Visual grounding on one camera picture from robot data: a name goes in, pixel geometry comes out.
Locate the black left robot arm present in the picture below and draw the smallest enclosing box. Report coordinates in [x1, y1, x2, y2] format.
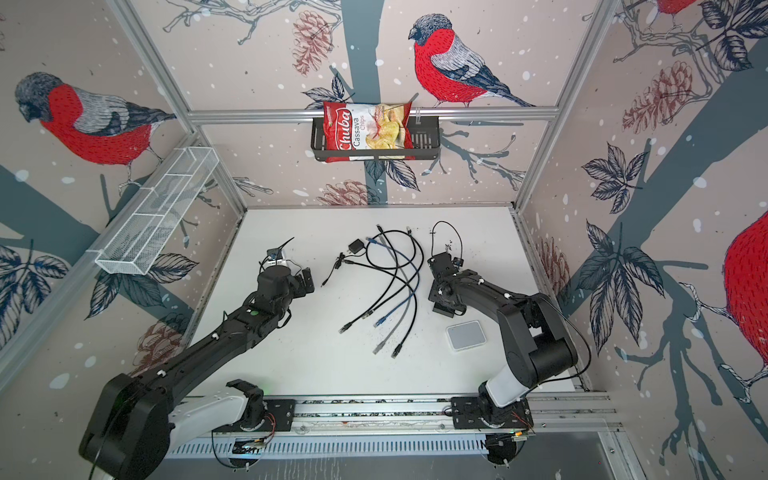
[78, 265, 315, 479]

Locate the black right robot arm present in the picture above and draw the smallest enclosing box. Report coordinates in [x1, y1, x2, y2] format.
[428, 252, 578, 425]

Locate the small black plug adapter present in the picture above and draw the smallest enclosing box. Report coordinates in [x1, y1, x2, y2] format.
[321, 239, 365, 287]

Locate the red cassava chips bag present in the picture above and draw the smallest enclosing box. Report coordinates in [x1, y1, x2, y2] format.
[322, 102, 413, 163]

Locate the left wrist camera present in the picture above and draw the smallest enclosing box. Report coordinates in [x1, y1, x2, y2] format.
[259, 237, 293, 272]

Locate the blue ethernet cable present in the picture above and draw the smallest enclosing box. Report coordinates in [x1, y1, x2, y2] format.
[365, 235, 421, 328]

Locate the black braided ethernet cable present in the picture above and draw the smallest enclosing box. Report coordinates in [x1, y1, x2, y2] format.
[391, 226, 428, 360]

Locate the grey ethernet cable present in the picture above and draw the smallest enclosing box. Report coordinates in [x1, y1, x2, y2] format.
[371, 236, 418, 355]

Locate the black wall basket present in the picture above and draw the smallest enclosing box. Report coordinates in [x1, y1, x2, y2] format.
[310, 116, 441, 163]

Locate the white wire mesh shelf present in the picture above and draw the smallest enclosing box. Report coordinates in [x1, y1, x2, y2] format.
[95, 146, 219, 275]

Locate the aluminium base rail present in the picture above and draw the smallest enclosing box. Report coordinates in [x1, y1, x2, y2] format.
[159, 388, 623, 468]

